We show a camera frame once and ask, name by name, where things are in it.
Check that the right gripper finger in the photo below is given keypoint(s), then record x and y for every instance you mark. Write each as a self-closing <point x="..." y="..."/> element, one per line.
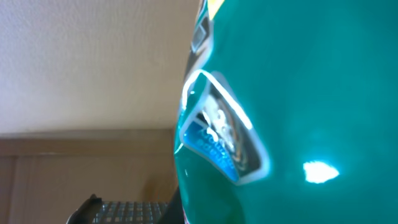
<point x="174" y="211"/>

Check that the green snack bag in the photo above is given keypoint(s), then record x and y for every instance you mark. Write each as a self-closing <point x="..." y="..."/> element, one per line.
<point x="288" y="113"/>

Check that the grey plastic basket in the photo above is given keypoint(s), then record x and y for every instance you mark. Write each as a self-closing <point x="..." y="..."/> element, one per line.
<point x="95" y="210"/>

